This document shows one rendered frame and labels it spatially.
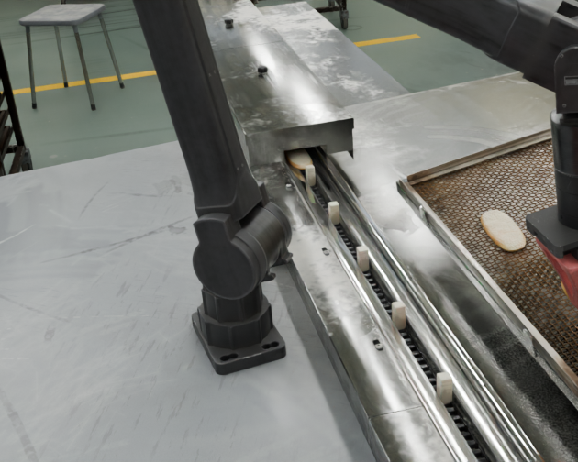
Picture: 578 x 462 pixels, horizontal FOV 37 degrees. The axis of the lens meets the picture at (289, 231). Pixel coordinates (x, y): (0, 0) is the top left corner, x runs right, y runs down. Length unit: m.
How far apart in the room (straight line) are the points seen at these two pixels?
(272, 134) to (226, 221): 0.50
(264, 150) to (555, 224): 0.67
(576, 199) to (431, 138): 0.80
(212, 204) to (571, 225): 0.36
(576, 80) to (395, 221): 0.59
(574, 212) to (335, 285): 0.35
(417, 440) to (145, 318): 0.43
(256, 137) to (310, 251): 0.31
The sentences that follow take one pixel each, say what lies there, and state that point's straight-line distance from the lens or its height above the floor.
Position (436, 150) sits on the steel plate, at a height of 0.82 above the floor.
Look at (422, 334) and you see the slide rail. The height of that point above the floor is 0.85.
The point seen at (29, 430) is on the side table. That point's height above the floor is 0.82.
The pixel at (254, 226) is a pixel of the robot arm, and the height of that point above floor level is 0.98.
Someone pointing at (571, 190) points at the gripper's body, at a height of 1.07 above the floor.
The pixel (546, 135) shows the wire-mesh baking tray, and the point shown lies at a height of 0.93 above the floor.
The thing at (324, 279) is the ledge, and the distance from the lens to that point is 1.07.
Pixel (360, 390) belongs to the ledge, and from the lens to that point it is 0.89.
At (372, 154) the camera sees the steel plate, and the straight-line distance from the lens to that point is 1.52.
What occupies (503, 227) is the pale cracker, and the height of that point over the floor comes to 0.91.
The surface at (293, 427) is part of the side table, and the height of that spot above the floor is 0.82.
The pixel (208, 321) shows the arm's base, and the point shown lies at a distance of 1.00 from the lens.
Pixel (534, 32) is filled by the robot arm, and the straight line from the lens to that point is 0.74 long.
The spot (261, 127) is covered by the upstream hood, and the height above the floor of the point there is 0.92.
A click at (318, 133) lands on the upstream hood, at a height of 0.90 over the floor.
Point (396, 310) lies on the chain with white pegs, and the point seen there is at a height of 0.87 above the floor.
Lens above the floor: 1.41
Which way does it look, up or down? 28 degrees down
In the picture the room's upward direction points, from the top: 5 degrees counter-clockwise
